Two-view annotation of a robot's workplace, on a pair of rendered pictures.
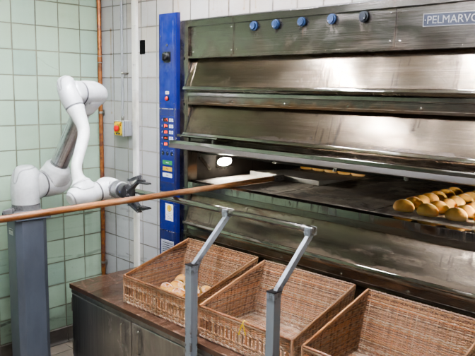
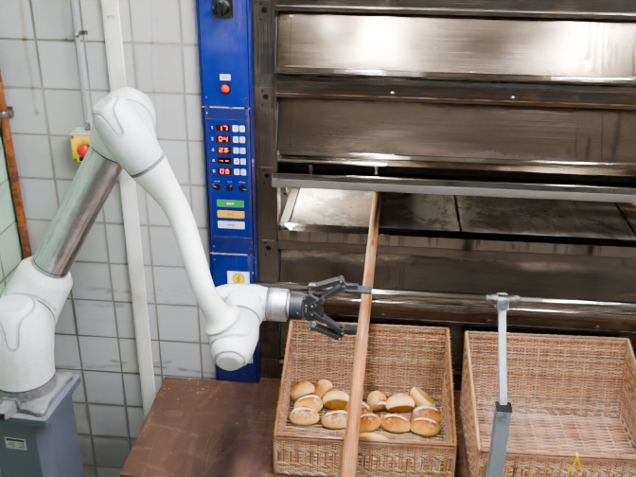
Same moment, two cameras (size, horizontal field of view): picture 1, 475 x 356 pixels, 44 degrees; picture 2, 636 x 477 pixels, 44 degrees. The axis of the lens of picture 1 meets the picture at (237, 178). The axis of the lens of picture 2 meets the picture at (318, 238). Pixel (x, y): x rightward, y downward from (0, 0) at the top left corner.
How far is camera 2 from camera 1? 2.31 m
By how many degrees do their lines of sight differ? 41
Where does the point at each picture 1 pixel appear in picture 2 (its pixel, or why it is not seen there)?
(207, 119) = (326, 123)
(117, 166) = not seen: hidden behind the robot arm
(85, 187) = (248, 328)
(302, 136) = (550, 149)
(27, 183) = (41, 340)
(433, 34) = not seen: outside the picture
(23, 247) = (58, 463)
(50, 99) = not seen: outside the picture
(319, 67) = (589, 40)
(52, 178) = (55, 303)
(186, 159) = (272, 193)
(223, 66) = (366, 27)
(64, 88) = (132, 131)
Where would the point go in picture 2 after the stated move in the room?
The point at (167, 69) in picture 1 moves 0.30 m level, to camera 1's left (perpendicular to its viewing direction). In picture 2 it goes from (225, 32) to (132, 44)
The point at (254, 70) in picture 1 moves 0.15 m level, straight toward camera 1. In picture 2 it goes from (446, 41) to (485, 49)
